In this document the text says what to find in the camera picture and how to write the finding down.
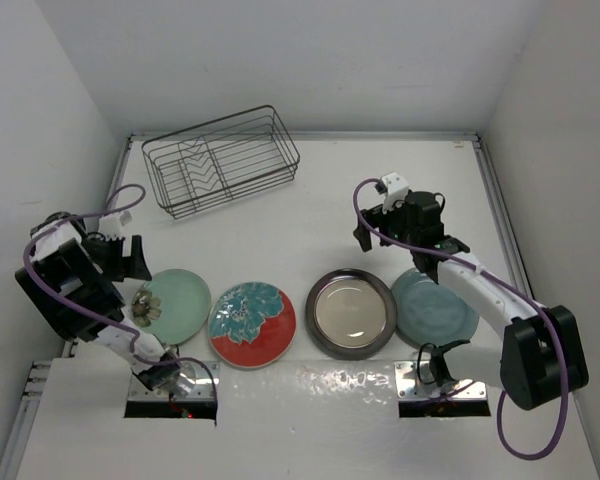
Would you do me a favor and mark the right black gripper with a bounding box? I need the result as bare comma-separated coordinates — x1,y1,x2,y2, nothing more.
354,198,418,251

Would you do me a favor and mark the mint green flower plate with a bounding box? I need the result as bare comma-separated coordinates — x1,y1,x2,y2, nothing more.
130,269,211,345

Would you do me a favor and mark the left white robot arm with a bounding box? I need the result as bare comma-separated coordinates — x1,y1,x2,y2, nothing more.
15,212,195,400

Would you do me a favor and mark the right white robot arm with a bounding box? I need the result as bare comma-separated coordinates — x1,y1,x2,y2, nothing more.
354,179,589,410

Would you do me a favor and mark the brown rimmed cream plate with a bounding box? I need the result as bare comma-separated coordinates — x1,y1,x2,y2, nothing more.
305,269,397,360

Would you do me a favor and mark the light blue ceramic plate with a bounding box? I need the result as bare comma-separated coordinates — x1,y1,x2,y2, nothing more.
391,268,479,346

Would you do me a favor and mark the red and teal floral plate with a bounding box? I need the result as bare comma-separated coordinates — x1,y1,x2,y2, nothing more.
208,282,297,370

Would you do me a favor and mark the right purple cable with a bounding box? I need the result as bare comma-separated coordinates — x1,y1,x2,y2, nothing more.
352,178,570,460

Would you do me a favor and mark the purple cable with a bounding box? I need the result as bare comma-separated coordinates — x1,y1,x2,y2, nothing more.
23,184,219,426
352,178,570,460

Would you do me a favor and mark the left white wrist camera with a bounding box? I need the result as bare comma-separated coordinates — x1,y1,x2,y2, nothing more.
98,210,132,240

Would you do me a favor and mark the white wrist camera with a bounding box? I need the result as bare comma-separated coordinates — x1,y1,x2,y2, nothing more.
98,210,132,240
375,172,410,214

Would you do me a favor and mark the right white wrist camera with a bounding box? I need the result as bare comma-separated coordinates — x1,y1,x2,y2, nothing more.
375,172,410,214

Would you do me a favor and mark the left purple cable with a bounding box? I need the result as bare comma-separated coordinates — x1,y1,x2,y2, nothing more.
23,184,219,426

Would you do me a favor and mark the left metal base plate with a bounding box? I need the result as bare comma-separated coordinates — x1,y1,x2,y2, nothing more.
127,362,220,402

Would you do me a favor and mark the metal base plate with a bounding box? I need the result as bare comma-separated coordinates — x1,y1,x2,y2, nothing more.
394,360,488,403
127,362,220,402

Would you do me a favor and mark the wire dish rack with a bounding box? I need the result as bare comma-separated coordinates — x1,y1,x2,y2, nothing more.
141,105,301,220

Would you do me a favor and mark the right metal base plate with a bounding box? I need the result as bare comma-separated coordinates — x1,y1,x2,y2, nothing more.
394,360,488,403

